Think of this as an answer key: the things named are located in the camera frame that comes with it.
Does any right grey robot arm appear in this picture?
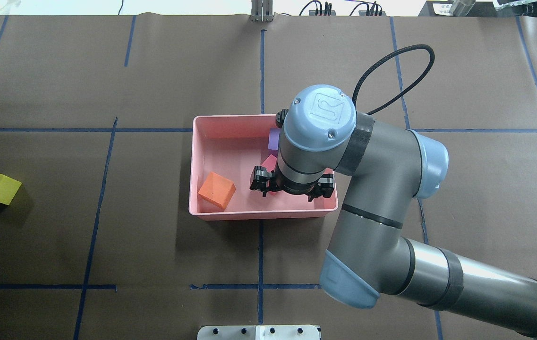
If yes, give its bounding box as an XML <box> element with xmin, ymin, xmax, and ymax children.
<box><xmin>250</xmin><ymin>85</ymin><xmax>537</xmax><ymax>339</ymax></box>

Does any purple foam block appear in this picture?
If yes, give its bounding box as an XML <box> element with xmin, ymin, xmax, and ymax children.
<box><xmin>268</xmin><ymin>128</ymin><xmax>281</xmax><ymax>151</ymax></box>

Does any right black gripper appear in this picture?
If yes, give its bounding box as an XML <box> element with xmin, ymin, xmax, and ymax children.
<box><xmin>249</xmin><ymin>165</ymin><xmax>335</xmax><ymax>202</ymax></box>

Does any red foam block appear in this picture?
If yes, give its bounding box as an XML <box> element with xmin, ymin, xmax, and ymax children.
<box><xmin>250</xmin><ymin>154</ymin><xmax>280</xmax><ymax>197</ymax></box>

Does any aluminium frame post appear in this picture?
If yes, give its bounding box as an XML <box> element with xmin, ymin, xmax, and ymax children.
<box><xmin>249</xmin><ymin>0</ymin><xmax>274</xmax><ymax>22</ymax></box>

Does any orange foam block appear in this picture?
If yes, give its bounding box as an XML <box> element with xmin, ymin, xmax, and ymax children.
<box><xmin>197</xmin><ymin>171</ymin><xmax>236</xmax><ymax>211</ymax></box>

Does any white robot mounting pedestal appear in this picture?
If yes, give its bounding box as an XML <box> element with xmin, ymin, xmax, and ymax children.
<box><xmin>197</xmin><ymin>324</ymin><xmax>322</xmax><ymax>340</ymax></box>

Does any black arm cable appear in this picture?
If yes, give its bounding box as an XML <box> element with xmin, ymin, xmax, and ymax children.
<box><xmin>351</xmin><ymin>44</ymin><xmax>436</xmax><ymax>115</ymax></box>

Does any pink plastic bin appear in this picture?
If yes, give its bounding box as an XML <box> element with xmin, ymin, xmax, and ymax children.
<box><xmin>188</xmin><ymin>115</ymin><xmax>338</xmax><ymax>221</ymax></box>

